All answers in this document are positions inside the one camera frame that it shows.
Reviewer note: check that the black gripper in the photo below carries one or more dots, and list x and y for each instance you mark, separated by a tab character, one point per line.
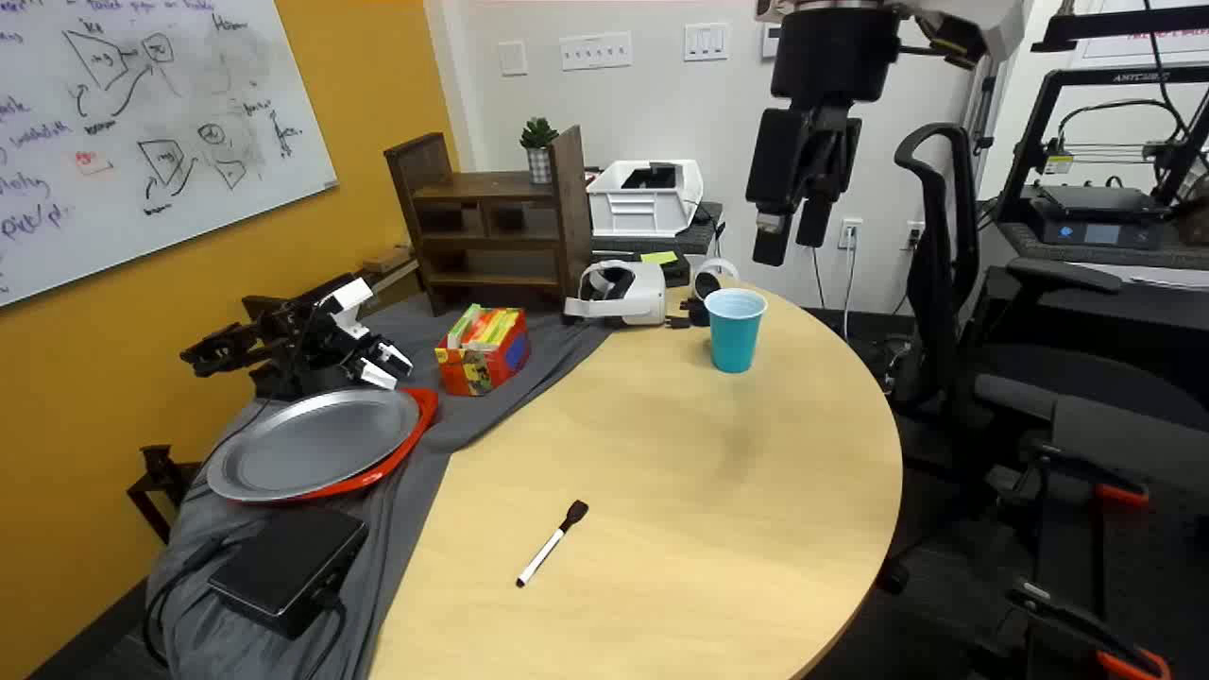
834	58

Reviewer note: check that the small black object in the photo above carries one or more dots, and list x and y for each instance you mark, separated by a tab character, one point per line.
550	548

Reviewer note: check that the blue plastic cup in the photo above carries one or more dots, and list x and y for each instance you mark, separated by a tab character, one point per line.
735	332

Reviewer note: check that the white printer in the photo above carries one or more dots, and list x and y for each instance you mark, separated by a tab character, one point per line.
643	200

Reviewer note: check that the yellow green sticky note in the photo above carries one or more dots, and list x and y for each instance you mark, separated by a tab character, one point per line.
660	259

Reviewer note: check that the black office chair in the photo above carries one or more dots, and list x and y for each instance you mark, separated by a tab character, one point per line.
937	276

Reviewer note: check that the white VR headset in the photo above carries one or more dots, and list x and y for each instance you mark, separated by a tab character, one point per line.
626	301

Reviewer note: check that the small green potted plant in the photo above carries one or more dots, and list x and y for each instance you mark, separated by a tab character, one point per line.
539	137

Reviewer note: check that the black 3D printer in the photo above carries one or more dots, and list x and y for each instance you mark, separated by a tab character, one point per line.
1097	228

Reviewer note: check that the red box with colourful cards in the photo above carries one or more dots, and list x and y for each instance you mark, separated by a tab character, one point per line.
483	353

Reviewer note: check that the red round plate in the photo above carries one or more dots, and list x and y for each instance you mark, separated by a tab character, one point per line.
426	422

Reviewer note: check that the grey table cloth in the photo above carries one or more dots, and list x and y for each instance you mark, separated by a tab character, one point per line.
418	478

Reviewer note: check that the black and white gripper device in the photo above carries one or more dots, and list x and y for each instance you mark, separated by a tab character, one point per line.
297	341

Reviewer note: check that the grey round plate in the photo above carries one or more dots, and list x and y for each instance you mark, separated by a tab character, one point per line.
307	443

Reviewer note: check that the black flat box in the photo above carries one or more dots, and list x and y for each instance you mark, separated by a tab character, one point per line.
288	563

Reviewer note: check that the white wall outlet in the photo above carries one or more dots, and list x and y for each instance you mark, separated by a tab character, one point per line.
851	232

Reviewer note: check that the white wall switch plate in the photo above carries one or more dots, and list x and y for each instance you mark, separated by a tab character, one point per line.
594	50
705	38

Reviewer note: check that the wall whiteboard with writing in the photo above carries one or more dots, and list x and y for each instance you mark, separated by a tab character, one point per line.
126	126

